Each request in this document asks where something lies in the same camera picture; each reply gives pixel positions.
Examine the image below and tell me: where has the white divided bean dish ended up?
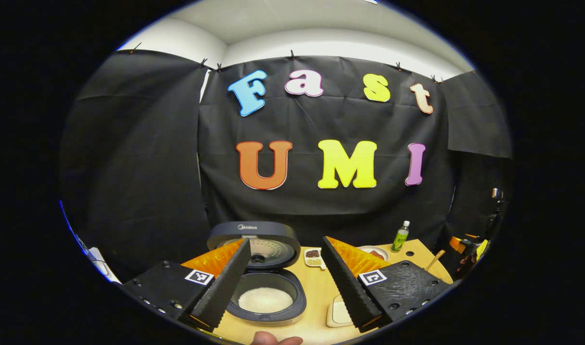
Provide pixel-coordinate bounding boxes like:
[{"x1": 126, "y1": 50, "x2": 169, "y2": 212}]
[{"x1": 304, "y1": 248, "x2": 327, "y2": 270}]

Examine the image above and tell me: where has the clear tray of rice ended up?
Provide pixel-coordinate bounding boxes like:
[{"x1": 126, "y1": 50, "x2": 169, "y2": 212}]
[{"x1": 326, "y1": 295, "x2": 355, "y2": 328}]

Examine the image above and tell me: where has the white rice pile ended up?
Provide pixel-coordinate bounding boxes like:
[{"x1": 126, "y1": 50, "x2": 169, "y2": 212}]
[{"x1": 238, "y1": 287, "x2": 293, "y2": 314}]

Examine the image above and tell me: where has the green drink bottle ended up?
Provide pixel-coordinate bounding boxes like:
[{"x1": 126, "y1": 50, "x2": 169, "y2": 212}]
[{"x1": 391, "y1": 220, "x2": 411, "y2": 253}]

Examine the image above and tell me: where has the wooden spoon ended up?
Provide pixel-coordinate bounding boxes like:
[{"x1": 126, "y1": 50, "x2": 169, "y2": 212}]
[{"x1": 424, "y1": 250, "x2": 445, "y2": 272}]

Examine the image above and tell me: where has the dark grey rice cooker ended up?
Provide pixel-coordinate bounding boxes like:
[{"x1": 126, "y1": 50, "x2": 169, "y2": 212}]
[{"x1": 207, "y1": 221, "x2": 307, "y2": 327}]

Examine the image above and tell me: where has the black backdrop cloth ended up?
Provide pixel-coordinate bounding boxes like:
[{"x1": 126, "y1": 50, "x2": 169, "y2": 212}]
[{"x1": 60, "y1": 48, "x2": 514, "y2": 283}]

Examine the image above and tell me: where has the white round plate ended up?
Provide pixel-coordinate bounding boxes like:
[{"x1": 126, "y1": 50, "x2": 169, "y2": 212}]
[{"x1": 357, "y1": 245, "x2": 389, "y2": 262}]

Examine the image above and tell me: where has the white side desk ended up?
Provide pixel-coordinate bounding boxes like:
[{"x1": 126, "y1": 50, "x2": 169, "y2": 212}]
[{"x1": 74, "y1": 235, "x2": 123, "y2": 283}]

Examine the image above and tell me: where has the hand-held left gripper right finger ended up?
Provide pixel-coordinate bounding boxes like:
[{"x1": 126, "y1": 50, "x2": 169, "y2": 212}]
[{"x1": 320, "y1": 236, "x2": 454, "y2": 334}]

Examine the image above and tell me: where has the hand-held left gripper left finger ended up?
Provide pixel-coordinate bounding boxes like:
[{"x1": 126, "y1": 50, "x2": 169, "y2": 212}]
[{"x1": 120, "y1": 238, "x2": 252, "y2": 332}]

